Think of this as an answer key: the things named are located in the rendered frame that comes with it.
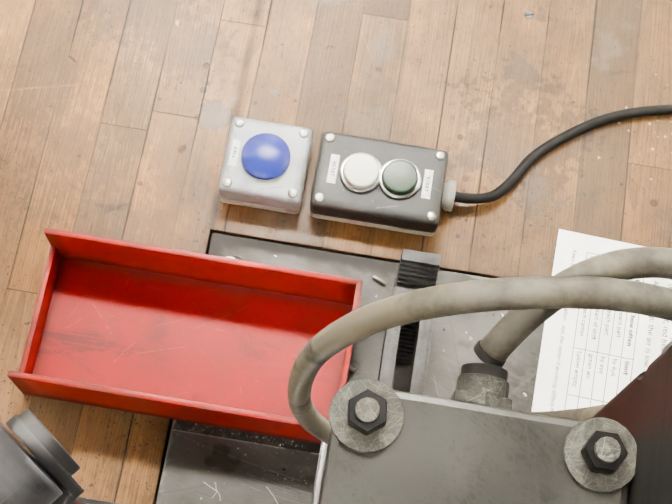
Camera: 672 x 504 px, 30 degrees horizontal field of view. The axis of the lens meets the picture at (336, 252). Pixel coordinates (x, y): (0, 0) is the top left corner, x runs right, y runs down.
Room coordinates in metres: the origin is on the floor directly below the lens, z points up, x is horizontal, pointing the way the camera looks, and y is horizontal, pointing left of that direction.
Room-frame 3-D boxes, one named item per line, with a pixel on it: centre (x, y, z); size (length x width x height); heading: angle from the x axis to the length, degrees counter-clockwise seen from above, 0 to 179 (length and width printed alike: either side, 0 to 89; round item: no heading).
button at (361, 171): (0.40, -0.01, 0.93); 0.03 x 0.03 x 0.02
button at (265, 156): (0.41, 0.07, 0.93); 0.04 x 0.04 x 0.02
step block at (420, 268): (0.29, -0.06, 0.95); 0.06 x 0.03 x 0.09; 176
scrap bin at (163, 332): (0.25, 0.11, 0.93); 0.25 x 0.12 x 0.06; 86
